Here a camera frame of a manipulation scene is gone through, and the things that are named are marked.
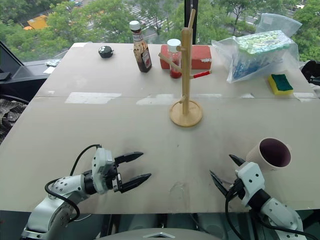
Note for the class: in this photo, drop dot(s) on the green patterned packet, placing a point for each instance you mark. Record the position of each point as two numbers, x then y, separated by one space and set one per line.
262 42

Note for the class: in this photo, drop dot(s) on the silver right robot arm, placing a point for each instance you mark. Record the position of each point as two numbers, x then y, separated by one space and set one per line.
280 212

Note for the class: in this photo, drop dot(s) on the grey robot torso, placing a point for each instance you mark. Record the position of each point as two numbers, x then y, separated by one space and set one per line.
160 235

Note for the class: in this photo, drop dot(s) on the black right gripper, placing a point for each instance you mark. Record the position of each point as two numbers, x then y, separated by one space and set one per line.
236 190

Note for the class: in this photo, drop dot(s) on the black round gadget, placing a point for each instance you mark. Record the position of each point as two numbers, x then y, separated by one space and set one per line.
106 52

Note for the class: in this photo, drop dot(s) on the dark textured mat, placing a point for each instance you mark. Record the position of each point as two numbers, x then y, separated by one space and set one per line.
10 115

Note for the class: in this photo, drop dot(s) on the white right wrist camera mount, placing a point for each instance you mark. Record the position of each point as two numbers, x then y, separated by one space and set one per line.
251 180

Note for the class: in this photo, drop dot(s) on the black window post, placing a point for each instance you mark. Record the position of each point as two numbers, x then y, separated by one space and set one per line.
191 22

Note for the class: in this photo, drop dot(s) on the ketchup bottle with white cap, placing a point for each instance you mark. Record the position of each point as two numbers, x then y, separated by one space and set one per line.
143 53

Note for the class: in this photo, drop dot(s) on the wooden mug tree stand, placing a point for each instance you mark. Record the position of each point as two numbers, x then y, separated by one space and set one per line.
185 100

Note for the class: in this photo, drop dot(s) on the yellow and green sponge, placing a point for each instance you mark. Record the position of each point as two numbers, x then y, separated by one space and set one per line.
281 83

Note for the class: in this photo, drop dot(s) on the black object with cloth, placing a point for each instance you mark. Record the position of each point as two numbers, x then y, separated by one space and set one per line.
311 71

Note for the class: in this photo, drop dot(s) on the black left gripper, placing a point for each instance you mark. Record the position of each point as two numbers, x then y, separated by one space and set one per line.
116 176

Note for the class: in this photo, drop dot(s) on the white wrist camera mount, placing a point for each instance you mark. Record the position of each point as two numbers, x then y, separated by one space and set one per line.
251 180
99 172

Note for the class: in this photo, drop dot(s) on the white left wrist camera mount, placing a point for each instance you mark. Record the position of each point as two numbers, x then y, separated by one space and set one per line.
99 172

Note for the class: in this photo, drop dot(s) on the black angled frame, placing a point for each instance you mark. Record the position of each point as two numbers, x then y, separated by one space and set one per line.
17 77

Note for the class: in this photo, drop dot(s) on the clear plastic bag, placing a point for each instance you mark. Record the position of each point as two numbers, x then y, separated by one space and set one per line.
282 62

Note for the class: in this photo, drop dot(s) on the beige cup with pink inside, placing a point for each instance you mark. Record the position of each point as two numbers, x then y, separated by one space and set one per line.
256 152

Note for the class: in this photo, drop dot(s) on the red rectangular block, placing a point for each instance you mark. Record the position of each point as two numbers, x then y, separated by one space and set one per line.
200 56

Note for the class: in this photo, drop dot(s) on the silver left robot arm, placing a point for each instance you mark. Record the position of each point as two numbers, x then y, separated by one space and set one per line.
60 197

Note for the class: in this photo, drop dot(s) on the small white-lidded sauce jar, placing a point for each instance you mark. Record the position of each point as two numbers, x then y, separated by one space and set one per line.
174 58

